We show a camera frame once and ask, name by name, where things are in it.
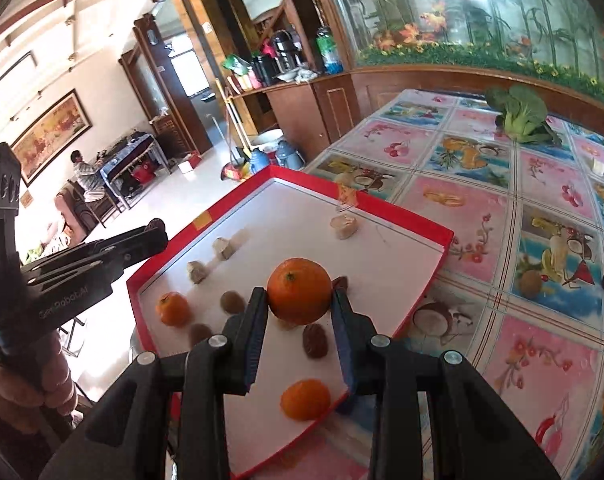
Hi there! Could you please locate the person left hand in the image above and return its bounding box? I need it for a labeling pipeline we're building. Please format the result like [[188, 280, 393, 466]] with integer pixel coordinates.
[[0, 332, 78, 436]]

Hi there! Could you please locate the colourful fruit print tablecloth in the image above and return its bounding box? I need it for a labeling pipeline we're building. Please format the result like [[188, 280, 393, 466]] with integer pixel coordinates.
[[308, 90, 604, 479]]

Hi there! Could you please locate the large orange tangerine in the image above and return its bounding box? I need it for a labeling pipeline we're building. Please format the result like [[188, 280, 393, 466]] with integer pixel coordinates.
[[266, 258, 332, 325]]

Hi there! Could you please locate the framed wall painting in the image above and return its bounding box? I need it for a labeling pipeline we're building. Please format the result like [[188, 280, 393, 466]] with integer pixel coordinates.
[[11, 89, 93, 185]]

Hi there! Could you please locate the dark red jujube date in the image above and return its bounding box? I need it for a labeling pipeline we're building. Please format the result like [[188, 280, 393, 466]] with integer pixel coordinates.
[[303, 323, 329, 360], [332, 275, 349, 290]]

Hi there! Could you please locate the grey blue thermos flask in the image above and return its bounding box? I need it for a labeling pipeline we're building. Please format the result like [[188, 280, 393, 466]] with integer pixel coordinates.
[[276, 139, 305, 170]]

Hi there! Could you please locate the brown longan fruit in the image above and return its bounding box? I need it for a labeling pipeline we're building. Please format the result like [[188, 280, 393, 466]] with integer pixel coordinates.
[[518, 270, 544, 299], [188, 323, 213, 348], [219, 290, 245, 315]]

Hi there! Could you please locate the small beige yam piece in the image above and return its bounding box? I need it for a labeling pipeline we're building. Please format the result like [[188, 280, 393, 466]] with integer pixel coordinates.
[[590, 158, 604, 177]]

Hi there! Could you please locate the red white shallow box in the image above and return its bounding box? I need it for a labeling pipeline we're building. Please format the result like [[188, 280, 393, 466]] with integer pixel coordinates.
[[127, 166, 454, 479]]

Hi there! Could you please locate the seated person in background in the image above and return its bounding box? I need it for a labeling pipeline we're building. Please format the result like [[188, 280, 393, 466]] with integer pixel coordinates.
[[70, 150, 106, 203]]

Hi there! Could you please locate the small orange tangerine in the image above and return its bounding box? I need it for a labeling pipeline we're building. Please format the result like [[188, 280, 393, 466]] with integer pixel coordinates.
[[280, 379, 331, 422], [155, 292, 192, 327]]

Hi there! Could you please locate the green plastic bottle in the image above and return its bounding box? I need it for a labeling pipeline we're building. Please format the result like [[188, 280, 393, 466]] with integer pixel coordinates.
[[316, 26, 344, 75]]

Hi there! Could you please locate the black coffee maker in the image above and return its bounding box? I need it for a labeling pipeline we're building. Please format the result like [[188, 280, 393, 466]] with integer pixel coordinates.
[[270, 29, 303, 73]]

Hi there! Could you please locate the red broom dustpan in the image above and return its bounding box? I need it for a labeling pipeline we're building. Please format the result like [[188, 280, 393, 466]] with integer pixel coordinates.
[[211, 116, 250, 182]]

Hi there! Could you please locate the wooden sideboard cabinet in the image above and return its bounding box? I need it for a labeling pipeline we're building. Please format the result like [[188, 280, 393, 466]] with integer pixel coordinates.
[[232, 72, 363, 162]]

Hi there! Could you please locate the green leafy bok choy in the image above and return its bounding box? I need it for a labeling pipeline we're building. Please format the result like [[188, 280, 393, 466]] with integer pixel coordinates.
[[485, 84, 562, 146]]

